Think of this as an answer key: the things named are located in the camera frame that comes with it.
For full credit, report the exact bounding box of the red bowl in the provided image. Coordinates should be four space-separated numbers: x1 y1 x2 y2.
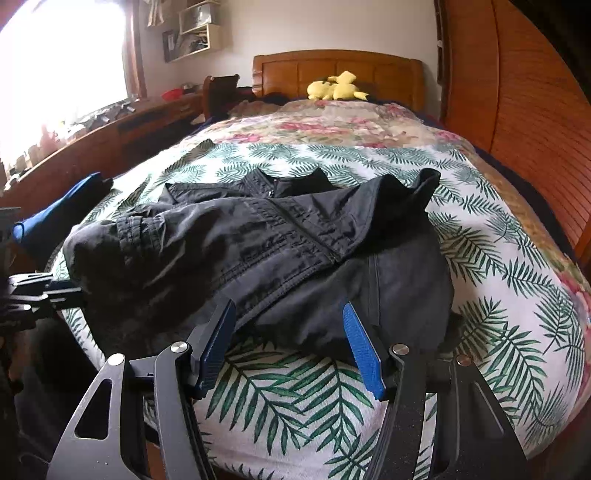
161 88 184 102

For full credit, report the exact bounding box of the wooden chair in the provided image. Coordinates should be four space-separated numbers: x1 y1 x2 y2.
201 74 239 120

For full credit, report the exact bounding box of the white wall shelf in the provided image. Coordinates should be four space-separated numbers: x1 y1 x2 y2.
162 1 221 63

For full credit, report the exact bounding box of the folded navy blue cloth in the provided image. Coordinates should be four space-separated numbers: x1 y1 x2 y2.
13 172 113 265

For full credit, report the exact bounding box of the wooden headboard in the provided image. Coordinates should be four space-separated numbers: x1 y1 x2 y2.
252 49 426 111

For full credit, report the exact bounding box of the window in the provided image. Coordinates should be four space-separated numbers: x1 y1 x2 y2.
1 1 128 164

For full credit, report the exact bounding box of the leaf and floral bedspread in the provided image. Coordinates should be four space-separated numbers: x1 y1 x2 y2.
48 100 590 479

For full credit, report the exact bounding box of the black jacket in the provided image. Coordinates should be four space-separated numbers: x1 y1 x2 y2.
62 168 462 362

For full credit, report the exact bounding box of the yellow plush toy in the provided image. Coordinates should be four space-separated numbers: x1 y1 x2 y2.
307 71 370 101

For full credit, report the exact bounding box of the long wooden desk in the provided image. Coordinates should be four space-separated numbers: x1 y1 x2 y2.
1 93 202 217

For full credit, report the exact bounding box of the wooden louvered wardrobe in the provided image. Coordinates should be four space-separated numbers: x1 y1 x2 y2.
436 1 590 266

